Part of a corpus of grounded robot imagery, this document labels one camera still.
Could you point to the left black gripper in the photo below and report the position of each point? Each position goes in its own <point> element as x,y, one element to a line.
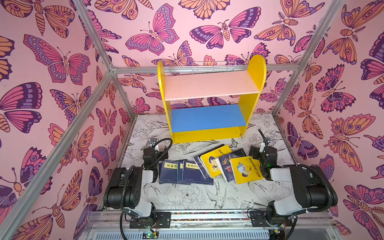
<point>151,153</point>

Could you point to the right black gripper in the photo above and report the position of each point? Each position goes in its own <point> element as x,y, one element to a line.
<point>258,154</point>

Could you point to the yellow cartoon girl book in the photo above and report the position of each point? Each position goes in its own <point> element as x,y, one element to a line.
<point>246,169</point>

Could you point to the dark blue portrait book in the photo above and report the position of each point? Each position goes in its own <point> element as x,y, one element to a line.
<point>224,164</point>

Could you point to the yellow cartoon boy book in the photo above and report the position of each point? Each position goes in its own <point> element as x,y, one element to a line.
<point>210,159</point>

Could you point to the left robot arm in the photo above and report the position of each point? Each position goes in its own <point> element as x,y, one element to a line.
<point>124,191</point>

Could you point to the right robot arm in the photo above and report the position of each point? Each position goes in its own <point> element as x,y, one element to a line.
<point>312,191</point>

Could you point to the navy book left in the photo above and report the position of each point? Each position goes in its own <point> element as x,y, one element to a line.
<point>168,173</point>

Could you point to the navy book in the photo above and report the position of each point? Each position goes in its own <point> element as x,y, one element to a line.
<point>168,173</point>
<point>180,172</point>
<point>193,175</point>

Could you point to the navy book middle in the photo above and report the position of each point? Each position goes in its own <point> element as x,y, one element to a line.
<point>180,172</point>

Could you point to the navy book right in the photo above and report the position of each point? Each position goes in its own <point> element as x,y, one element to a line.
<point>193,175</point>

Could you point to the yellow pink blue bookshelf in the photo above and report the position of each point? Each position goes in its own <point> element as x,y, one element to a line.
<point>212,122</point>

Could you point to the small green circuit board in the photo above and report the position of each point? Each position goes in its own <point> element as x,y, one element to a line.
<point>150,235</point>

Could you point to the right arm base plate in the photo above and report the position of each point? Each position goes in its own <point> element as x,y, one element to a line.
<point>261,218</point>

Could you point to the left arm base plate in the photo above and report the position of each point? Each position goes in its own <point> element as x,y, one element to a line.
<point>162,220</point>

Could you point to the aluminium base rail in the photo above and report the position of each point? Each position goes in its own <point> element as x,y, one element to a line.
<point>211,225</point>

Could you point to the aluminium frame bars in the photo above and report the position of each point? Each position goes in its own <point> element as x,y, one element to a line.
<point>22,207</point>

